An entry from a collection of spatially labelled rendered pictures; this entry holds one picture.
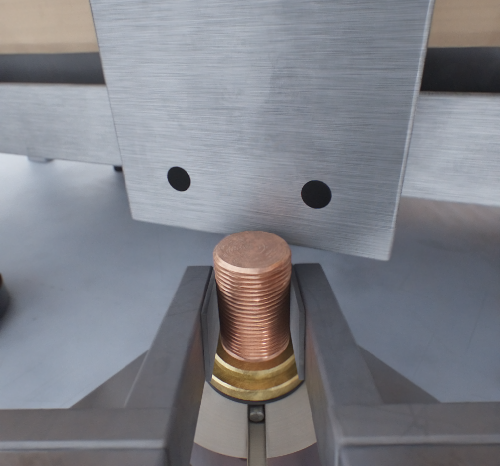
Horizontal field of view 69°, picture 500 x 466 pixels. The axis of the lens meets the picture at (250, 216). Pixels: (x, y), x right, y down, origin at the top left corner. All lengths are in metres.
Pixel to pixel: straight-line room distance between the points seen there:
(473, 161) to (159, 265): 0.27
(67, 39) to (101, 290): 0.20
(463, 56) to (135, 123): 0.17
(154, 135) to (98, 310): 0.20
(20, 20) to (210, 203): 0.23
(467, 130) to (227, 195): 0.11
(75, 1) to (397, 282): 0.33
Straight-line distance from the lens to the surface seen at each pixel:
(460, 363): 0.29
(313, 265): 0.15
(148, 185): 0.17
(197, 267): 0.15
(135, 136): 0.17
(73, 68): 0.32
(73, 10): 0.31
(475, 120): 0.19
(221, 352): 0.16
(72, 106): 0.26
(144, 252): 0.39
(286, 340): 0.16
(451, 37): 0.23
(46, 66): 0.34
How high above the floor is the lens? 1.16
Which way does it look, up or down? 27 degrees up
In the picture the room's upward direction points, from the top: 178 degrees clockwise
